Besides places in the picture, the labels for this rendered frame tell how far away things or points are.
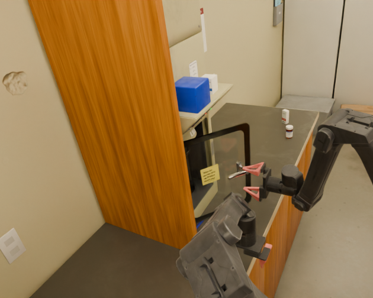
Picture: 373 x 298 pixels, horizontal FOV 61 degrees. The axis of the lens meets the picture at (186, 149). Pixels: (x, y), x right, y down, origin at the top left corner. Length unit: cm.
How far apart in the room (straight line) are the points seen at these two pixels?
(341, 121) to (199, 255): 49
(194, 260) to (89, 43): 75
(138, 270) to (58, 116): 67
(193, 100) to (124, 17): 32
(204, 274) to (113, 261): 92
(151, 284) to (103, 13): 93
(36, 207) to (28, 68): 51
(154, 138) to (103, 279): 61
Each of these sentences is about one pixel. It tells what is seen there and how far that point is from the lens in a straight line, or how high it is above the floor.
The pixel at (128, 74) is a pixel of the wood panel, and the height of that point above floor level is 167.
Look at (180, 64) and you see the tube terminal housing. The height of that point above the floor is 164.
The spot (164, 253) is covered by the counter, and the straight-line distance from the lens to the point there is 135.
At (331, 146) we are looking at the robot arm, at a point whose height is 150.
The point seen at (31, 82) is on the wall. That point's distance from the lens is 123.
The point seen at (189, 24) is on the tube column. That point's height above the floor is 175.
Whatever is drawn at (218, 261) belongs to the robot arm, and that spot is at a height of 156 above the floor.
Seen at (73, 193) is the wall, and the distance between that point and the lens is 142.
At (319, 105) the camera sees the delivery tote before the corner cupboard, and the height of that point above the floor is 33.
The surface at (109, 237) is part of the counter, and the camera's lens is 149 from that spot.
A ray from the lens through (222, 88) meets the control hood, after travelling 123.
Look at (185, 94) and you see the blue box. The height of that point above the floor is 158.
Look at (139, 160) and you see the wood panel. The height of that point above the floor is 136.
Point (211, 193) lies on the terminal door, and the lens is 130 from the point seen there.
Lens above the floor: 194
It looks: 31 degrees down
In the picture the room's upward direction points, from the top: 8 degrees counter-clockwise
